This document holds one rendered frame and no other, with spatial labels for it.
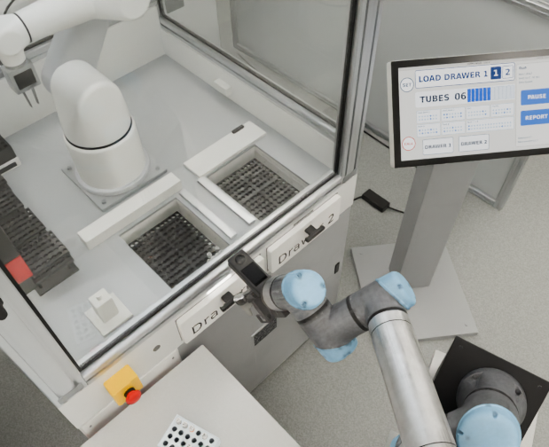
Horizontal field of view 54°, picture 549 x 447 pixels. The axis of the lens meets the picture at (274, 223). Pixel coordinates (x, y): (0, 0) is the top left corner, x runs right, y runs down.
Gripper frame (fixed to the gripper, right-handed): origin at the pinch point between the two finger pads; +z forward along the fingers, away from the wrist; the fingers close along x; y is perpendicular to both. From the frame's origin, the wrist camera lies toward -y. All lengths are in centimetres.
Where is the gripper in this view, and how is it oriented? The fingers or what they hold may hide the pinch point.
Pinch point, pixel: (241, 291)
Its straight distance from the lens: 133.1
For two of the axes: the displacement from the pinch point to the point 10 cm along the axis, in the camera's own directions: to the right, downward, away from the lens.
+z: -3.8, 1.8, 9.1
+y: 5.9, 8.0, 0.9
